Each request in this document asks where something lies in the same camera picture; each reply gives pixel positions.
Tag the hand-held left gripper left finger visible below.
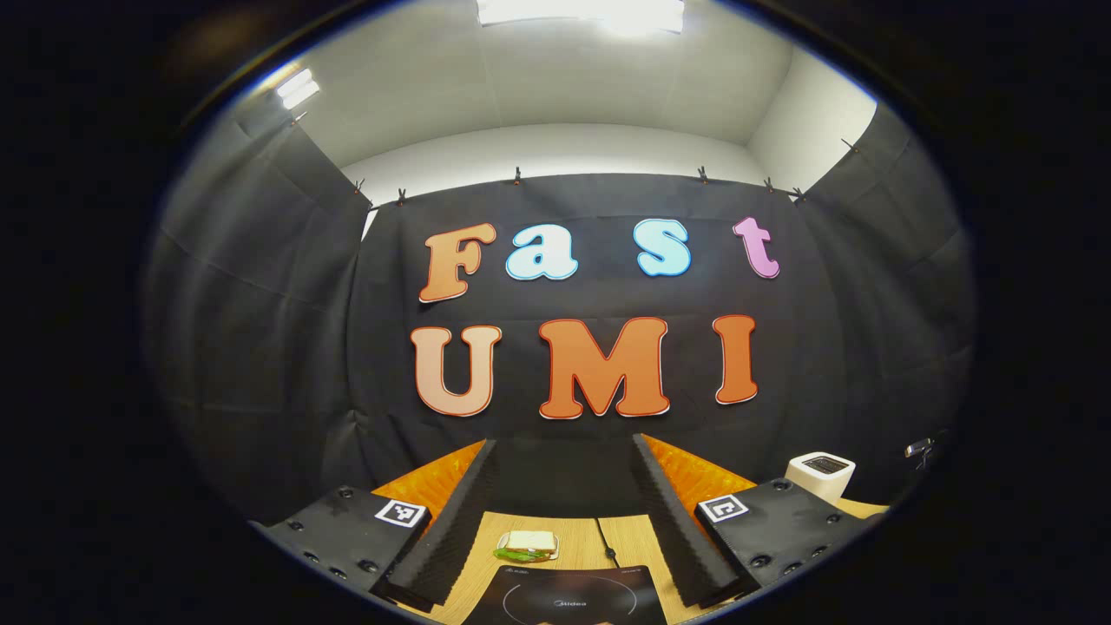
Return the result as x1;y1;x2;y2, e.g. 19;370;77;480
250;438;502;615

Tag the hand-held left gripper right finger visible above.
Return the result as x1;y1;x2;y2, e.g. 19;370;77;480
631;432;888;610

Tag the black induction cooktop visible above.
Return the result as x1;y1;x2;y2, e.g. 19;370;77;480
460;564;669;625

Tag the sandwich on white plate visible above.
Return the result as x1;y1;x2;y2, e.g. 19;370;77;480
493;530;561;563

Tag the white toaster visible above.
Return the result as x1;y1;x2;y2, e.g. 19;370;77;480
786;451;857;504

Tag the small ceiling light panel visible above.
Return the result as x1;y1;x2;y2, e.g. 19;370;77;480
276;68;322;111

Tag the large ceiling light panel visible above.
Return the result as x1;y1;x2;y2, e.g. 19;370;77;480
476;0;687;36

